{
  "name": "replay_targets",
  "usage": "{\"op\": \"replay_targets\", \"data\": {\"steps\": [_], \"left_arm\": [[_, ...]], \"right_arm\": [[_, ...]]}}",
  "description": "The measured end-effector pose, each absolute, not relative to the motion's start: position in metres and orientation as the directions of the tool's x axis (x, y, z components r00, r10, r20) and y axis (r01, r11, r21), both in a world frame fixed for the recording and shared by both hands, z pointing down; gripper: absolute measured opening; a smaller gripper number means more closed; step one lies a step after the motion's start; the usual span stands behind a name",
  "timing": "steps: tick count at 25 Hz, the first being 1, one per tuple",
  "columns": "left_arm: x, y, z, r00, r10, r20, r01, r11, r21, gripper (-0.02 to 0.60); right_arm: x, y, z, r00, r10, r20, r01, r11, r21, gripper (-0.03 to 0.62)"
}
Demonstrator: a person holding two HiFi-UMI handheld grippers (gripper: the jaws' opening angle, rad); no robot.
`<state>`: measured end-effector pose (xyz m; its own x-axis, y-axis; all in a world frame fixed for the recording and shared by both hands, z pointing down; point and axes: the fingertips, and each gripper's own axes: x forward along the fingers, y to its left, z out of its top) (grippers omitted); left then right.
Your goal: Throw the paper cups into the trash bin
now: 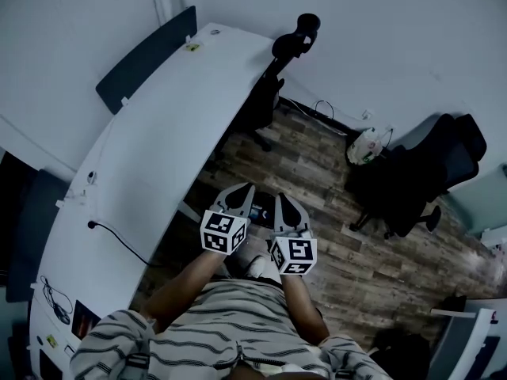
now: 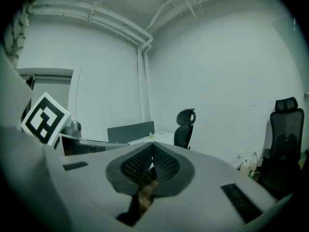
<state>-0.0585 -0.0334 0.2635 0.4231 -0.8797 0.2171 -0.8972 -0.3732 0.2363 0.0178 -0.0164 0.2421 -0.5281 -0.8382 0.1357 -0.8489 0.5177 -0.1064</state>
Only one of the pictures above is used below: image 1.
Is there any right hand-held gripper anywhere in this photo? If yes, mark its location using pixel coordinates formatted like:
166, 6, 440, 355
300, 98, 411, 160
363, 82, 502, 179
269, 192, 318, 276

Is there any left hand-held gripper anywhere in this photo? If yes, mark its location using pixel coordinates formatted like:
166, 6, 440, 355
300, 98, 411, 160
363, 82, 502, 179
200, 182, 257, 256

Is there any person's left forearm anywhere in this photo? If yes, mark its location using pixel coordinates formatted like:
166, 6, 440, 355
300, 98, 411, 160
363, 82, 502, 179
139, 249, 231, 335

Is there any person's right forearm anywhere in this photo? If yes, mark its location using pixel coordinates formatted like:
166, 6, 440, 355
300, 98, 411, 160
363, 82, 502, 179
280, 273, 331, 347

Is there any white desk leg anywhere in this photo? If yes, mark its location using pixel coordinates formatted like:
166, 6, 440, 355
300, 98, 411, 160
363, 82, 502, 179
177, 199, 203, 225

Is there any person's white shoe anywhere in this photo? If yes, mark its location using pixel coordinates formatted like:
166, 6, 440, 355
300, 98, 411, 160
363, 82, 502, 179
244, 254, 272, 279

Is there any white green printed bag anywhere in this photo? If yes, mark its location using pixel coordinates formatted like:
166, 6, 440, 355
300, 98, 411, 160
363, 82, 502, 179
345, 127, 387, 166

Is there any black office chair with hanger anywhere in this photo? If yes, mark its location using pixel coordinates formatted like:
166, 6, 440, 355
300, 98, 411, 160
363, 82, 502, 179
213, 13, 322, 154

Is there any person's striped shirt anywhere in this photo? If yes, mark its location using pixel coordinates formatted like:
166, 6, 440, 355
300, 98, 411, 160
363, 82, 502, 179
69, 278, 391, 380

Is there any black mesh office chair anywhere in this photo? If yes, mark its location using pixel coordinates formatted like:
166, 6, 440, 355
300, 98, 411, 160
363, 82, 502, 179
343, 112, 488, 241

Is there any long white power strip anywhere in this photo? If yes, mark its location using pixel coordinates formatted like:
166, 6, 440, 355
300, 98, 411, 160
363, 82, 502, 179
55, 186, 100, 229

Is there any dark gray desk divider panel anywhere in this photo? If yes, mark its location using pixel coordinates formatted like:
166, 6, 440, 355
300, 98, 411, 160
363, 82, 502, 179
6, 167, 71, 304
95, 5, 198, 116

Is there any black backpack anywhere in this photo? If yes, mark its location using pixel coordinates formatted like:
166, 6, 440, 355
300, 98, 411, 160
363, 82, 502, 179
369, 328, 432, 380

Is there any frosted glass door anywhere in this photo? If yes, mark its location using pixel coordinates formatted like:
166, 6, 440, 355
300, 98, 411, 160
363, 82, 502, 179
442, 163, 507, 238

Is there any white storage shelf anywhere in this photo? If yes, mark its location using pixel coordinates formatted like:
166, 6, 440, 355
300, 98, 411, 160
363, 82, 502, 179
429, 295, 507, 380

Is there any thin black looped cable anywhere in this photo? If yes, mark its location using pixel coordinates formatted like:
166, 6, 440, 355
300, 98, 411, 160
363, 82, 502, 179
312, 100, 336, 121

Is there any black power cable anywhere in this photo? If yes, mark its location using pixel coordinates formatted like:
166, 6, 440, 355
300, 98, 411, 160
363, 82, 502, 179
87, 220, 164, 268

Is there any black wired mouse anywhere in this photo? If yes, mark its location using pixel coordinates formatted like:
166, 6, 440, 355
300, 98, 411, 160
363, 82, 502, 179
39, 275, 74, 325

